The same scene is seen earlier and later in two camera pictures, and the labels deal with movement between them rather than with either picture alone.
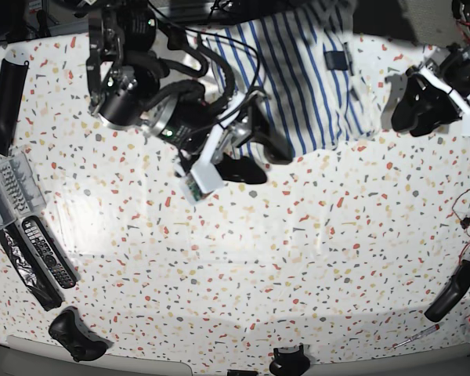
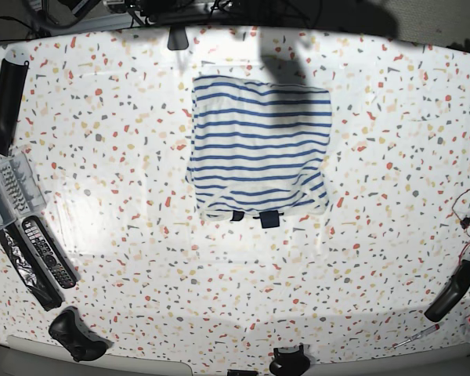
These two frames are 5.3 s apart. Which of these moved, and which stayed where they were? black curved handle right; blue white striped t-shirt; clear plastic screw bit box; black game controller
Moved: blue white striped t-shirt
Stayed: black game controller; clear plastic screw bit box; black curved handle right
